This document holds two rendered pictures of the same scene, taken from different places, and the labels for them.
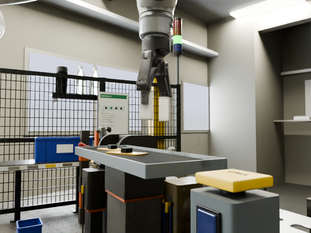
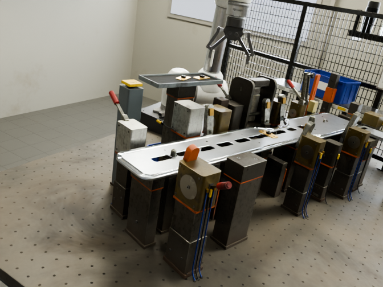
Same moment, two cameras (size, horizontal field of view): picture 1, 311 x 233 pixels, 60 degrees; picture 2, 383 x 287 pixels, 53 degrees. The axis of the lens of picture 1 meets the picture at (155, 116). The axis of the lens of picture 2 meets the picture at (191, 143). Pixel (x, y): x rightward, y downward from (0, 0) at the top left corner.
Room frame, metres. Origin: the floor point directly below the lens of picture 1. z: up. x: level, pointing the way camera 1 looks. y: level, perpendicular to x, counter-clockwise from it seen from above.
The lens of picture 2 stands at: (0.17, -1.54, 1.53)
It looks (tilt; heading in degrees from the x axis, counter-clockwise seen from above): 22 degrees down; 74
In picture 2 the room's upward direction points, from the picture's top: 9 degrees clockwise
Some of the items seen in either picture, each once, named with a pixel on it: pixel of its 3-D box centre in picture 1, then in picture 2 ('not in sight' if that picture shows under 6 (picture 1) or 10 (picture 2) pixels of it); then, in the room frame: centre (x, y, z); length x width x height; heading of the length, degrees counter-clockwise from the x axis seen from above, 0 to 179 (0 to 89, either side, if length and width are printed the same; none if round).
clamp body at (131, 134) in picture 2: not in sight; (125, 168); (0.29, -0.27, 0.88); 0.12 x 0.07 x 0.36; 120
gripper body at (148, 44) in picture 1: (156, 56); (234, 28); (0.70, 0.00, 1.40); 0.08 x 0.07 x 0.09; 160
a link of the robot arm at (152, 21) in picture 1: (156, 28); (237, 9); (0.70, 0.00, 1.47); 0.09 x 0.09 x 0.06
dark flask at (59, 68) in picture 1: (62, 81); (370, 17); (1.75, 0.61, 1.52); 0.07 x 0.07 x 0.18
